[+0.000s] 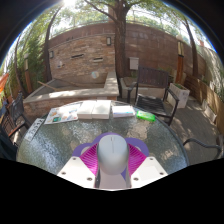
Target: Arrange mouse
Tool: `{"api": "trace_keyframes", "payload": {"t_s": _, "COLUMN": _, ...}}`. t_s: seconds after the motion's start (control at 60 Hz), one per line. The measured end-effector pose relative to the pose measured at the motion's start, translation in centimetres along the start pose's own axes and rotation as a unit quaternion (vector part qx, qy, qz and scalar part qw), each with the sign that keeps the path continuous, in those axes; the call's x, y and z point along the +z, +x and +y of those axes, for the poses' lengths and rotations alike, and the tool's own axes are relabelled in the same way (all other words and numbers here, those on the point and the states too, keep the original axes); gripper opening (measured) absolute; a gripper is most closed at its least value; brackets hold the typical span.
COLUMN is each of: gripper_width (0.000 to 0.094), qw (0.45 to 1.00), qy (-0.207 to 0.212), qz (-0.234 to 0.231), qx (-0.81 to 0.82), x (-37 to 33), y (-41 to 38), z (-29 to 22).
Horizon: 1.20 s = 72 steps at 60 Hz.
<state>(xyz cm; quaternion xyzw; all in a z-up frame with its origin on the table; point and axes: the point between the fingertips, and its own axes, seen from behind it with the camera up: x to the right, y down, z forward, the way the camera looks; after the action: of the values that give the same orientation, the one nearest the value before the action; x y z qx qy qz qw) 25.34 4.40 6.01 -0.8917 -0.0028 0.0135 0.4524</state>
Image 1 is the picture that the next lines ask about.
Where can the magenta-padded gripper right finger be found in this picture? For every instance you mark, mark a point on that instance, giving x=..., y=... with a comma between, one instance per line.
x=150, y=170

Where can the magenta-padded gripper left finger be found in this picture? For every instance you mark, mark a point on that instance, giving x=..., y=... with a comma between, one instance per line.
x=75, y=171

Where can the white computer mouse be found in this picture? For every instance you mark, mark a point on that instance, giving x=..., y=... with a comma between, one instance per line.
x=112, y=155

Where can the purple paw-shaped mouse pad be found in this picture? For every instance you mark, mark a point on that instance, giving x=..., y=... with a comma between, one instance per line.
x=141, y=145

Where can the green wipes pack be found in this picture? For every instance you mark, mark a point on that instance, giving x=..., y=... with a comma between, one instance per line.
x=145, y=115

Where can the long printed paper strip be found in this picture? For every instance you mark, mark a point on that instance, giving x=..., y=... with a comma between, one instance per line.
x=34, y=130

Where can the colourful printed brochure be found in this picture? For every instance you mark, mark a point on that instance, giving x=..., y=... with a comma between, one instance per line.
x=63, y=113

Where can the black metal armchair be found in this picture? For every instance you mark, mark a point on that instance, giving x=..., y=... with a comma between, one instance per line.
x=203, y=143

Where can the white flat box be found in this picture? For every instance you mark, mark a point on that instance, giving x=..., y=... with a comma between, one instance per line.
x=101, y=109
x=86, y=109

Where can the white notebook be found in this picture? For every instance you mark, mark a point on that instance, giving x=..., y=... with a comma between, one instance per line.
x=123, y=111

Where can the dark slatted garden chair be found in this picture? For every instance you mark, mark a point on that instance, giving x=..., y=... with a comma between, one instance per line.
x=151, y=100

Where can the black mesh chair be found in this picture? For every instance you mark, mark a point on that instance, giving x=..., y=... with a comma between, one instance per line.
x=5, y=140
x=15, y=111

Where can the tall white planter box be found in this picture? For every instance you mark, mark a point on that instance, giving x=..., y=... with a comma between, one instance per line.
x=180, y=95

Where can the low white planter box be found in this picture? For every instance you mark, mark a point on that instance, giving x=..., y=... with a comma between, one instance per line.
x=209, y=110

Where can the thin leaning tree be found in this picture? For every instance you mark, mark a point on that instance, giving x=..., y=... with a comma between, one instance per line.
x=47, y=53

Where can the large tree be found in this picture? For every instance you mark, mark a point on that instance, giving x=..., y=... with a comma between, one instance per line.
x=120, y=43

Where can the wooden lamp post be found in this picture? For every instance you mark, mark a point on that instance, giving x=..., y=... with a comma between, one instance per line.
x=27, y=75
x=180, y=63

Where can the white wall-mounted box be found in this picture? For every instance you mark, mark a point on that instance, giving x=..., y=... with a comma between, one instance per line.
x=134, y=63

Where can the black wall lamp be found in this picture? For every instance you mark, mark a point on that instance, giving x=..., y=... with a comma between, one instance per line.
x=108, y=41
x=51, y=54

